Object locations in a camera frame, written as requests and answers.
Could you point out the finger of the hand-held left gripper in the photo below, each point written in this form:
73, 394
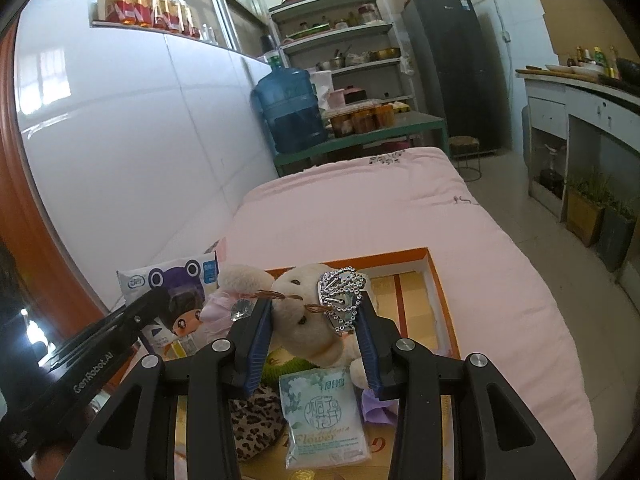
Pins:
135, 317

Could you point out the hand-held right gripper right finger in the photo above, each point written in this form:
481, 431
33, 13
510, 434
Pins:
370, 355

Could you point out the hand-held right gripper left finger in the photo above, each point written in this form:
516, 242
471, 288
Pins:
257, 345

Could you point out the green knitted scrunchie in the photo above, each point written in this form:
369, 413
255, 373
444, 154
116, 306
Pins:
282, 365

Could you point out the purple organza pouch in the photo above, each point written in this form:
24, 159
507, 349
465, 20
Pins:
375, 407

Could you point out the white plush bear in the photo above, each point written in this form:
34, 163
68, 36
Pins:
300, 310

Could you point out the small yellow packet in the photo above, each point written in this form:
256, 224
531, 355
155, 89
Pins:
182, 347

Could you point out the white blue wipes packet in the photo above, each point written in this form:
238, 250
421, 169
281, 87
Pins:
185, 285

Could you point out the leopard print scrunchie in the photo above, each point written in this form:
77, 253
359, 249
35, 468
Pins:
255, 425

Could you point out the floral tissue packet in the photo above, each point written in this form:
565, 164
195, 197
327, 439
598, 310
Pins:
322, 420

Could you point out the orange cardboard box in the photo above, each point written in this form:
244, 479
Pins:
415, 285

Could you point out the round wicker stool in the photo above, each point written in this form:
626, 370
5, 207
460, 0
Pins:
464, 142

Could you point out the row of amber jars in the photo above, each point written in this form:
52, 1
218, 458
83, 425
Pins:
360, 120

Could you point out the green table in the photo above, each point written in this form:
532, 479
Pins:
415, 122

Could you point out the blue water jug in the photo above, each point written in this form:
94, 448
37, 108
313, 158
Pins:
290, 110

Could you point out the yellow planter box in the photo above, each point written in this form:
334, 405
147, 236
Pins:
582, 215

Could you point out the dark planter box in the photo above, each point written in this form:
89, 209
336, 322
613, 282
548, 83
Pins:
617, 235

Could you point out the dark refrigerator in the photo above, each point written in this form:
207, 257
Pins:
455, 70

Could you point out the row of red label bottles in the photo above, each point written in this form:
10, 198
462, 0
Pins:
135, 7

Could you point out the metal shelf rack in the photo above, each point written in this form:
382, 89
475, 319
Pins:
330, 35

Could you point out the white kitchen counter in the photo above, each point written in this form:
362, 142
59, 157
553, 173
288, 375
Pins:
585, 105

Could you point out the group of condiment bottles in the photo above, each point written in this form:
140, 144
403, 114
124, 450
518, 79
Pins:
597, 57

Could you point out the black wok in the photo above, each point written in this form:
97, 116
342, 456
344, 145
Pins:
627, 67

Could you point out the cardboard sheet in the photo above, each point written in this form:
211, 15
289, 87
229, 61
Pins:
575, 20

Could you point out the brown wooden door frame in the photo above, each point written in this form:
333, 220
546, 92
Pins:
20, 210

